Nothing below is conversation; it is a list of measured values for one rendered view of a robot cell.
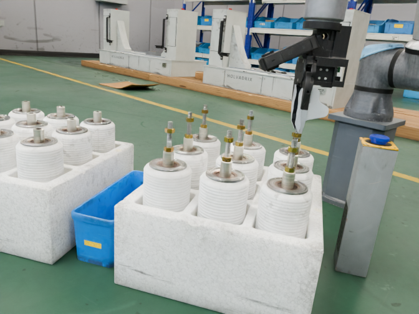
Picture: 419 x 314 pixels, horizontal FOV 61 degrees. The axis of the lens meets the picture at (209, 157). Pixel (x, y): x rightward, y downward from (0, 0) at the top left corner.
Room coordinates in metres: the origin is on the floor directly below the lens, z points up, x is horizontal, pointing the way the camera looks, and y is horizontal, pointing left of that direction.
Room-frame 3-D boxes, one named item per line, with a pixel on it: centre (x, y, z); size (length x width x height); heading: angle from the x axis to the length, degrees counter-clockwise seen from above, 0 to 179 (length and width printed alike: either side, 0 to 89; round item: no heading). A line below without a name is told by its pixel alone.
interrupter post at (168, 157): (0.67, 0.08, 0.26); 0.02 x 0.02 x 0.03
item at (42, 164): (0.75, 0.38, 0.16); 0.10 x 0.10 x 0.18
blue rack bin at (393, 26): (5.22, -2.49, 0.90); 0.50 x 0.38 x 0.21; 137
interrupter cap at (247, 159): (0.76, -0.06, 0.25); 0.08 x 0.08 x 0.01
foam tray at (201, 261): (0.76, -0.06, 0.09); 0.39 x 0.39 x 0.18; 75
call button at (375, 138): (0.76, -0.36, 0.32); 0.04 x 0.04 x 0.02
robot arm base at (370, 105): (1.18, -0.51, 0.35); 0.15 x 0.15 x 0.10
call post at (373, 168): (0.76, -0.36, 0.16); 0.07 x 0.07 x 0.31; 75
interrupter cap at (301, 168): (0.73, -0.18, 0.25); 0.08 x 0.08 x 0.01
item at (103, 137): (0.98, 0.32, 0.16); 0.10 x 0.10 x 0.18
